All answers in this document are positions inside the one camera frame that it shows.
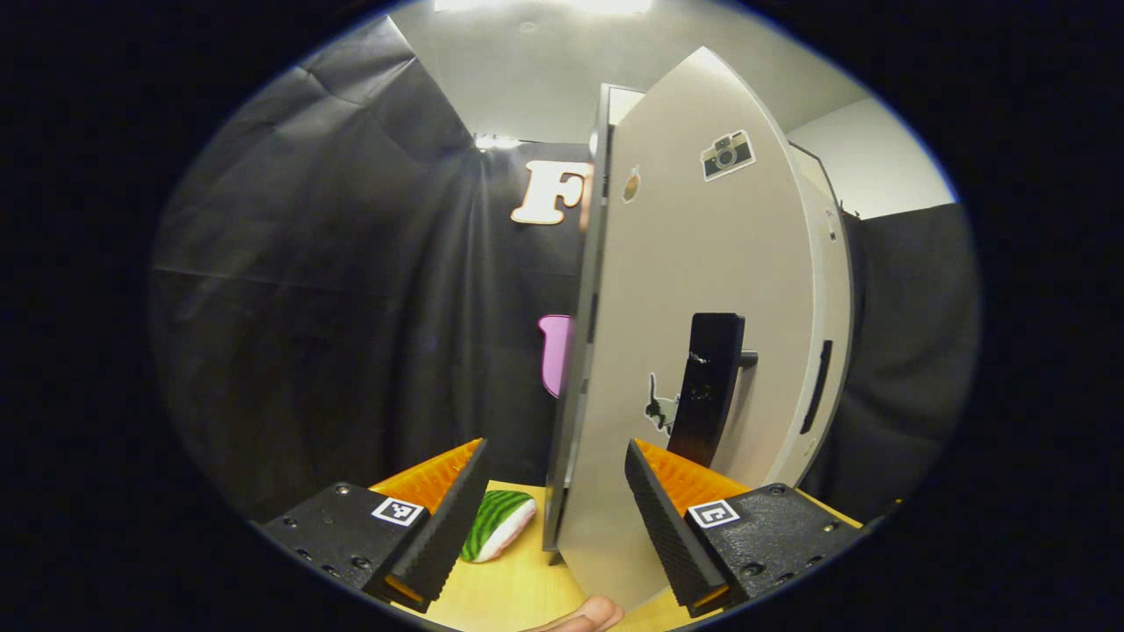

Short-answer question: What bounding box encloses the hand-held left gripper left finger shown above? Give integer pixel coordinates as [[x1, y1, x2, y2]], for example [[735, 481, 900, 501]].
[[255, 437, 491, 614]]

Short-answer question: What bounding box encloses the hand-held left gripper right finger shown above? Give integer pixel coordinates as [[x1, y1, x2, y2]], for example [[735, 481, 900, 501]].
[[625, 437, 866, 617]]

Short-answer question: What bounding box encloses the white cabinet door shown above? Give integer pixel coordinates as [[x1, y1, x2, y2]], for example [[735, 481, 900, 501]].
[[773, 140, 854, 488], [543, 46, 818, 611]]

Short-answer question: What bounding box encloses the watermelon slice plush toy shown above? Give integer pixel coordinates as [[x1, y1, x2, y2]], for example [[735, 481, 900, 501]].
[[461, 490, 537, 564]]

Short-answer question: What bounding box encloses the black backdrop cloth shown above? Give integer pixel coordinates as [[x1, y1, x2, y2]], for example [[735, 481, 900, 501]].
[[149, 18, 980, 523]]

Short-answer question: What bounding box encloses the black door handle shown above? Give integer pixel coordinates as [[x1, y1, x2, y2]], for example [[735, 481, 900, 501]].
[[667, 312, 758, 469], [801, 340, 833, 435]]

